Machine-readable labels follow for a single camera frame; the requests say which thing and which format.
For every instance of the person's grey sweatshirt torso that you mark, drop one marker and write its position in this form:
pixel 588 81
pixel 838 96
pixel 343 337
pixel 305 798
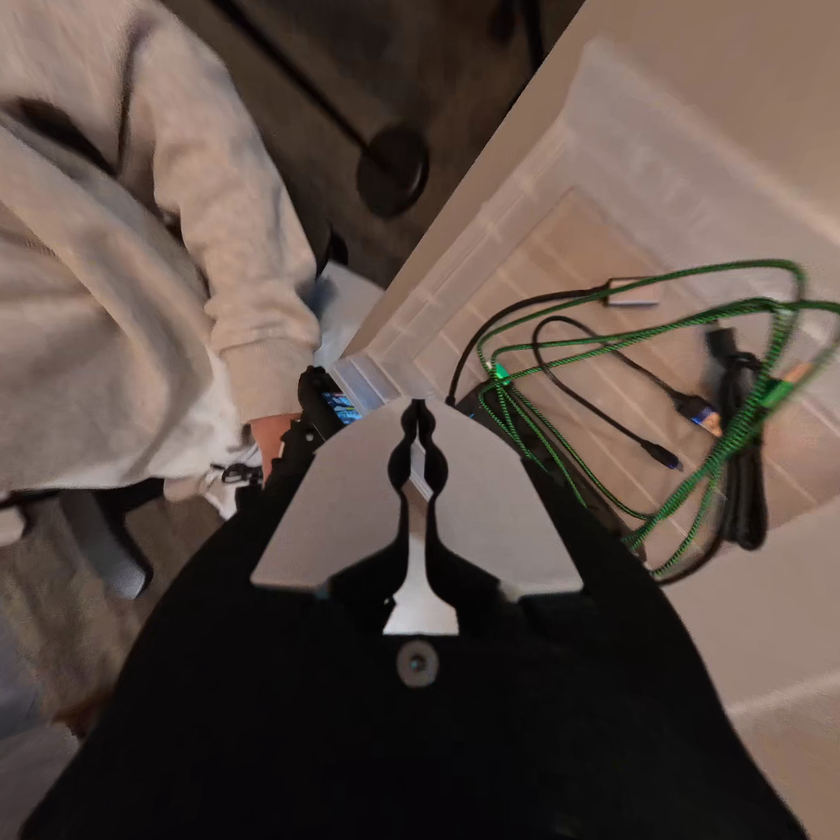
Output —
pixel 85 315

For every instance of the black flat electronic device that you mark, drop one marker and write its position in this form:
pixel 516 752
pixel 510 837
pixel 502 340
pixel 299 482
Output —
pixel 535 449

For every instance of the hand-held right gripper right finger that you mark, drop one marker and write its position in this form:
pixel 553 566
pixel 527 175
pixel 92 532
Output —
pixel 505 518

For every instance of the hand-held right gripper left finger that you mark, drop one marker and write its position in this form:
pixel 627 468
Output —
pixel 328 512

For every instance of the black round stand base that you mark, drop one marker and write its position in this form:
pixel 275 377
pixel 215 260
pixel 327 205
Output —
pixel 394 170

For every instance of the clear plastic storage box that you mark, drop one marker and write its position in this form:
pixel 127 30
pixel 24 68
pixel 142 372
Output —
pixel 590 131

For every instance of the grey office chair base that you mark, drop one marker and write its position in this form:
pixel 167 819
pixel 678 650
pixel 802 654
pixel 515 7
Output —
pixel 105 544

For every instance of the white desk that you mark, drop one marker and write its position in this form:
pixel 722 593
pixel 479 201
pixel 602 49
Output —
pixel 722 26

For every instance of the person's left hand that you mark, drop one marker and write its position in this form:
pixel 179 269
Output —
pixel 272 436

